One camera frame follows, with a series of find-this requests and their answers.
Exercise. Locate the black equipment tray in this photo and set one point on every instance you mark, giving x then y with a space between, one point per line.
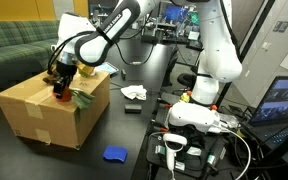
197 160

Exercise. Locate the small black remote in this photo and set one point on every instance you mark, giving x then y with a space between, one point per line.
123 74

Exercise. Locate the white VR controller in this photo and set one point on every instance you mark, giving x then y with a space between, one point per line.
172 150

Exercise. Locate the yellow bottle orange cap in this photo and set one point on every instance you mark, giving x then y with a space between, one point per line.
185 97

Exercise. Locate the white-framed tablet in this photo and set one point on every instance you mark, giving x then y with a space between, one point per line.
110 68

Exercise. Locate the green plaid sofa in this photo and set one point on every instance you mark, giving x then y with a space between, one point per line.
7 43

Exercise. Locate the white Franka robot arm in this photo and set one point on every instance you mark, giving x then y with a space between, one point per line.
217 56

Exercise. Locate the white light switch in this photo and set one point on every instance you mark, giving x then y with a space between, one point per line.
266 45

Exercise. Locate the white VR headset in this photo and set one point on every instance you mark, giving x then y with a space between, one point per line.
190 116

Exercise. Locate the black electronics box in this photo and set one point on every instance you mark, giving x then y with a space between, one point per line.
157 35

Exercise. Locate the blue sponge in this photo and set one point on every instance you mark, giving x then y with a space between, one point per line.
115 154

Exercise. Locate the brown plush moose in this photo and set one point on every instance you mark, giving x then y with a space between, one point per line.
49 79

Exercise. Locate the black orange-tipped tool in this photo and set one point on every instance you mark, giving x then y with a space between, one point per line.
160 128

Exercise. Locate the small orange knob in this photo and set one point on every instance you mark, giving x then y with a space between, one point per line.
214 107

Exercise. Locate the black office chair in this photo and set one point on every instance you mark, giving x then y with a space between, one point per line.
187 80

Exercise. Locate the white towel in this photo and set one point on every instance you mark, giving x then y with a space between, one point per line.
134 92

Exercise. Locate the large cardboard box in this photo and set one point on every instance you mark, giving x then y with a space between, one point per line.
50 116

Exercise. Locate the grey door sign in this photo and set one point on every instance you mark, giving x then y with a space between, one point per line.
281 26

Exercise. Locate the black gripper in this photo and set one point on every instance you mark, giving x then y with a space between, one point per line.
65 70

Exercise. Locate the black tripod pole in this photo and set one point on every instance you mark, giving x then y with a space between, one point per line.
252 36

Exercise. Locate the open black laptop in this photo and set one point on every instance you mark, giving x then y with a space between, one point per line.
280 100

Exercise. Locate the clear plastic wrapper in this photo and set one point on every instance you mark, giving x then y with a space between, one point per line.
229 120

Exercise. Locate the orange plush carrot green leaves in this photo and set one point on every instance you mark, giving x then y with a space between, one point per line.
82 98

